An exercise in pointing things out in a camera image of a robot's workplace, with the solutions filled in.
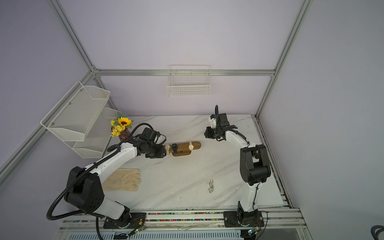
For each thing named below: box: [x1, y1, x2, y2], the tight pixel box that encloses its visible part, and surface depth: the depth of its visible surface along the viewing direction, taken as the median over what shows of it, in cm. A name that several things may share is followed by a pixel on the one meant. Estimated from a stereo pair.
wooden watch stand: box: [169, 141, 202, 157], surface depth 95 cm
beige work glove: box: [102, 168, 141, 192], surface depth 88 cm
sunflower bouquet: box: [110, 113, 135, 137], surface depth 85 cm
